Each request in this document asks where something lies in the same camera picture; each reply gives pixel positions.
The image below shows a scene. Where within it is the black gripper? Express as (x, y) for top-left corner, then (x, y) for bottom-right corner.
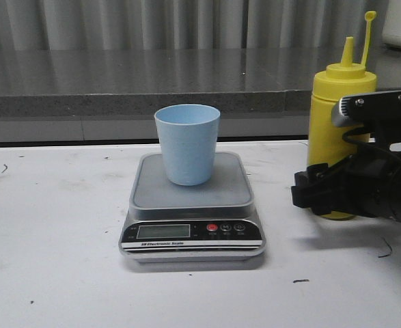
(291, 90), (401, 223)

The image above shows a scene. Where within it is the yellow squeeze bottle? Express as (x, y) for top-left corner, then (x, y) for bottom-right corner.
(306, 10), (378, 221)

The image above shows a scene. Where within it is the light blue plastic cup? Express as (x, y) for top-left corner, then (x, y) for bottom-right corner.
(154, 104), (221, 186)

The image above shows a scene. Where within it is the silver electronic kitchen scale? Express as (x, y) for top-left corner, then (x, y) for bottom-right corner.
(119, 152), (266, 263)

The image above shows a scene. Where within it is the grey stone counter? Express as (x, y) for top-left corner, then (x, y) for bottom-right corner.
(0, 47), (401, 143)

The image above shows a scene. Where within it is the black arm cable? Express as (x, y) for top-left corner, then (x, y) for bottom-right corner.
(342, 128), (401, 165)

